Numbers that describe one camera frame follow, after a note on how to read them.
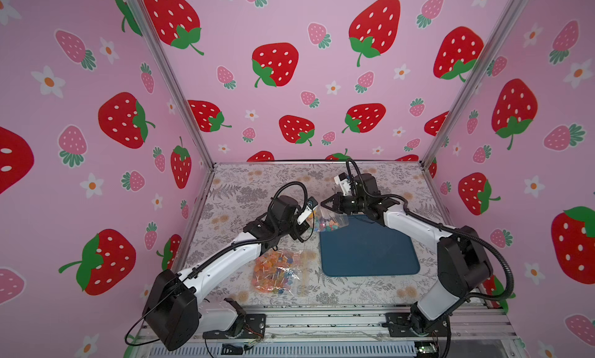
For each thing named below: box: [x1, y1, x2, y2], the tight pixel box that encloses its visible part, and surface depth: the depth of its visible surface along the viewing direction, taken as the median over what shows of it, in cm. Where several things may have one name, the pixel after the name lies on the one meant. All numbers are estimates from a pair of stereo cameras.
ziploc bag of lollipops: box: [252, 249, 305, 296], surface depth 86 cm
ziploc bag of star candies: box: [307, 206, 350, 233], surface depth 91 cm
